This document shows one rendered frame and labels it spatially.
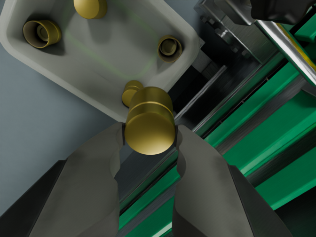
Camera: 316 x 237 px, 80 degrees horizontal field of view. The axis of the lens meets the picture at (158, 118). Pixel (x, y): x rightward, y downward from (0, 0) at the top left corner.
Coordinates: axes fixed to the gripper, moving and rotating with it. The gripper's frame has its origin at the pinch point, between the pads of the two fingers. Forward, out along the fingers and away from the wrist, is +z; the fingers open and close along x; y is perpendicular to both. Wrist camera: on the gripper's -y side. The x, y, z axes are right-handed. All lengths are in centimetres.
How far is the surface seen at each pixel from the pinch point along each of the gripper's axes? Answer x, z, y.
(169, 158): 3.0, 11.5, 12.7
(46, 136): -23.4, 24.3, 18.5
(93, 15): -8.2, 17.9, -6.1
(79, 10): -10.1, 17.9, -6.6
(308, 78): 12.3, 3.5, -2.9
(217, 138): 8.5, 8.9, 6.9
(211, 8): 5.1, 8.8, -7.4
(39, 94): -22.4, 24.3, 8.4
